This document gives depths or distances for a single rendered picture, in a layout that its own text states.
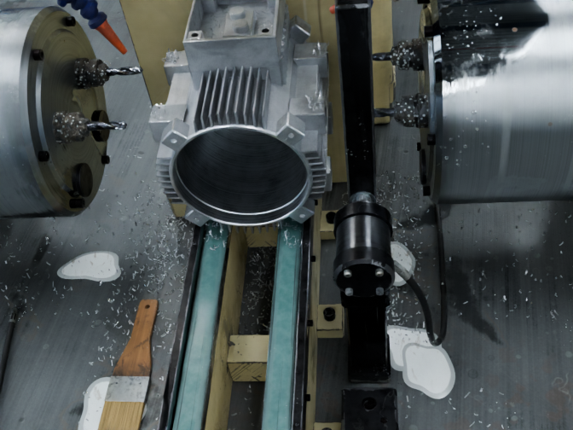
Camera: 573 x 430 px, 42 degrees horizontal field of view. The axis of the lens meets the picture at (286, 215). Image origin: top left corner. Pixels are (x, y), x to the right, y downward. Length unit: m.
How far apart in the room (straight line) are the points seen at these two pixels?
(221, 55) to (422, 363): 0.43
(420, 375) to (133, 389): 0.34
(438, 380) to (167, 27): 0.54
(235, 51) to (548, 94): 0.32
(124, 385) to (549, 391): 0.50
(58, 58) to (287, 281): 0.37
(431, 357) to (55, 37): 0.57
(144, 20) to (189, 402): 0.46
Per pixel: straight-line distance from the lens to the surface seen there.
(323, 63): 0.89
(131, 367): 0.97
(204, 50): 0.83
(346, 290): 0.74
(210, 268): 0.89
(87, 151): 0.98
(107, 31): 0.86
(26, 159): 0.85
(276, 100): 0.83
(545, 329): 0.97
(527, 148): 0.79
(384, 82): 1.15
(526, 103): 0.77
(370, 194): 0.79
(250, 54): 0.82
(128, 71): 0.95
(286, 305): 0.84
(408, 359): 0.93
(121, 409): 0.94
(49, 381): 1.01
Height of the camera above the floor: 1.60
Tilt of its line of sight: 47 degrees down
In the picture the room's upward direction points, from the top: 9 degrees counter-clockwise
